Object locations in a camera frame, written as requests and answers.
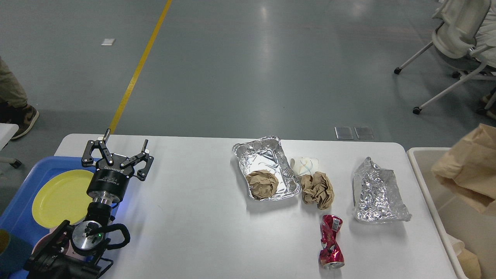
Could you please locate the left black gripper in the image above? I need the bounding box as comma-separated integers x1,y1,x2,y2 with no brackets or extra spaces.
81,129,154,204

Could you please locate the yellow plate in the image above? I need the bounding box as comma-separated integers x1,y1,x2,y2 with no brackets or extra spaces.
31,169,93,229

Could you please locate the aluminium foil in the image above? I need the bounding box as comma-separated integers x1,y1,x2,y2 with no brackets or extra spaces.
352,157,412,224

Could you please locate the brown paper bag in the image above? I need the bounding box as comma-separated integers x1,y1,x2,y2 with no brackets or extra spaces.
432,124,496,217

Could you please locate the pink mug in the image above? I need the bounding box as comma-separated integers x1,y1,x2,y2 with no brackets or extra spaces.
31,227,64,255

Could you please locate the dark teal mug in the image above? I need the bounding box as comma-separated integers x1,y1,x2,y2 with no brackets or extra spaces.
0,229,33,279

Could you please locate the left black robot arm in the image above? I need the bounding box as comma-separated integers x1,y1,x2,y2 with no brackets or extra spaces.
24,129,154,279

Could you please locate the blue plastic tray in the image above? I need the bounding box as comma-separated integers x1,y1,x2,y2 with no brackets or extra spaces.
0,156,130,279

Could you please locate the white side table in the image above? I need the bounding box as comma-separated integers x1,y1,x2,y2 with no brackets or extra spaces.
0,123,22,169

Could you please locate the person in khaki trousers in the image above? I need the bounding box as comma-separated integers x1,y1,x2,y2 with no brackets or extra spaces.
0,59,40,141

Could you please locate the crumpled brown paper ball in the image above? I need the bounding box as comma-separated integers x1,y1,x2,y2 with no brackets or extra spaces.
246,170,279,200

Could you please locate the aluminium foil tray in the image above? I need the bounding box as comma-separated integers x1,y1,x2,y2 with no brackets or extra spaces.
232,135,301,201

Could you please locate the crumpled brown paper wad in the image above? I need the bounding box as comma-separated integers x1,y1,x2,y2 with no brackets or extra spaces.
301,171,335,210

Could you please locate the metal floor plate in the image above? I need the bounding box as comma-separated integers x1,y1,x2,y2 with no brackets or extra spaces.
354,126,374,140
334,126,354,140

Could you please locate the crushed red can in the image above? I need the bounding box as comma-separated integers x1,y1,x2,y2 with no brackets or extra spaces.
319,214,345,269

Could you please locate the beige plastic bin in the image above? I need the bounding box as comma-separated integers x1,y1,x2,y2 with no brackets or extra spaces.
407,148,496,279

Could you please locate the white office chair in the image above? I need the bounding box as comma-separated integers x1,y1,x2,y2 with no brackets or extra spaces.
394,0,495,115

